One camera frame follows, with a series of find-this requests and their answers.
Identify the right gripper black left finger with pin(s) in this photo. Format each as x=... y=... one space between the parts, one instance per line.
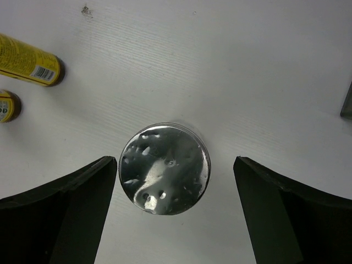
x=61 y=221

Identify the yellow label bottle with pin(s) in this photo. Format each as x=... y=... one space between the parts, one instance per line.
x=28 y=63
x=11 y=106

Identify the white granule jar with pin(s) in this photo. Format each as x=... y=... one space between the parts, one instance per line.
x=165 y=168

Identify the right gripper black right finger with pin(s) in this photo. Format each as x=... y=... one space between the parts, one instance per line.
x=291 y=222

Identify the front yellow label bottle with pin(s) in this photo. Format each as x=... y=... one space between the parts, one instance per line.
x=11 y=106

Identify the grey plastic bin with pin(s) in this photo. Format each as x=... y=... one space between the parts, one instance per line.
x=346 y=111

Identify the rear yellow label bottle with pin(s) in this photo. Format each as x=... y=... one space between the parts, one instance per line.
x=28 y=63

